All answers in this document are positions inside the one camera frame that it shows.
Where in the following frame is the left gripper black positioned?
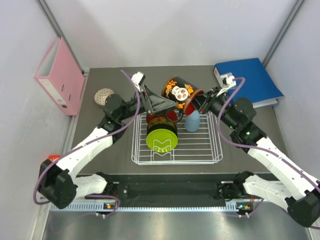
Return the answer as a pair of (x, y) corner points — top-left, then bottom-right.
(118, 84), (175, 121)

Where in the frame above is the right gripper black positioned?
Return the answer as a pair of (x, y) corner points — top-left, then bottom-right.
(186, 86), (238, 130)

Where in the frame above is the black skull mug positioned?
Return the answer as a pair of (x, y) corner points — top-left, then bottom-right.
(161, 75), (204, 116)

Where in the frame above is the patterned small bowl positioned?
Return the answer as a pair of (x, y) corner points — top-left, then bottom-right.
(94, 88), (115, 107)

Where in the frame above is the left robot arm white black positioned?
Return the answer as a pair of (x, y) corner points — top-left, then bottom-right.
(33, 84), (176, 209)

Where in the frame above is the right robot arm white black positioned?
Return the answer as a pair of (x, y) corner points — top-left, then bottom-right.
(192, 87), (320, 228)

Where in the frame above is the red floral bowl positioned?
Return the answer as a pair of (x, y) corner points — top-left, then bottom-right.
(146, 110), (178, 123)

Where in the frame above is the black gold plate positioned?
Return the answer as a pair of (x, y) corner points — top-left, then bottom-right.
(147, 117), (177, 133)

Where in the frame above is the light blue cup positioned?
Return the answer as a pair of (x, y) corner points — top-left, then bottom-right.
(184, 110), (201, 133)

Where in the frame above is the lime green plate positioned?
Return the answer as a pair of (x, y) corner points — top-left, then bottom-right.
(146, 128), (178, 154)

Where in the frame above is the blue binder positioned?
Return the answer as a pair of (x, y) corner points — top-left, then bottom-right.
(213, 58), (284, 108)

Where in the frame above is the pink binder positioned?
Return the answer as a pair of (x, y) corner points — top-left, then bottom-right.
(34, 37), (85, 116)

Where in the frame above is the red emergency button box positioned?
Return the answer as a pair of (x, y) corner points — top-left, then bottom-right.
(47, 154), (61, 162)

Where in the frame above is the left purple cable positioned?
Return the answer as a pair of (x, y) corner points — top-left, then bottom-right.
(32, 69), (145, 205)

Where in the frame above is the purple cable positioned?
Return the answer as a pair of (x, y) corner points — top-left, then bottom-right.
(32, 69), (145, 205)
(216, 76), (320, 230)

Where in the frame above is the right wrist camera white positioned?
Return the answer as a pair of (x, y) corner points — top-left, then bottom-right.
(219, 72), (237, 89)

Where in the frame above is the white wire dish rack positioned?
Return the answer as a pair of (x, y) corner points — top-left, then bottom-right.
(131, 113), (223, 166)

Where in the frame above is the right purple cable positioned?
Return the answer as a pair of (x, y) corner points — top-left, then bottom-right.
(216, 76), (320, 230)

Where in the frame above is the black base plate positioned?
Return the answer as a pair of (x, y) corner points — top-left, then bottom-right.
(102, 173), (248, 207)

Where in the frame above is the slotted cable duct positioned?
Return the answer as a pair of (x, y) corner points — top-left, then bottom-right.
(50, 201), (253, 213)

